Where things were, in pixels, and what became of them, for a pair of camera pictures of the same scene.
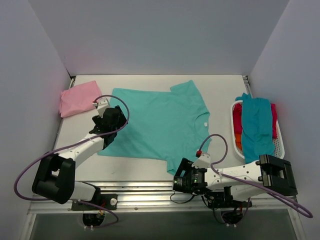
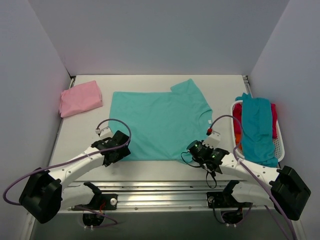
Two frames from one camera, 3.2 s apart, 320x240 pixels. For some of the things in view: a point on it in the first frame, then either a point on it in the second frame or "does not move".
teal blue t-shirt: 257,137 does not move
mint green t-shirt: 173,125 does not move
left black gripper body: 119,116 -> 122,144
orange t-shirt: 239,141 does not move
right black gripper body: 180,175 -> 193,147
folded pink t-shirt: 78,98 does not move
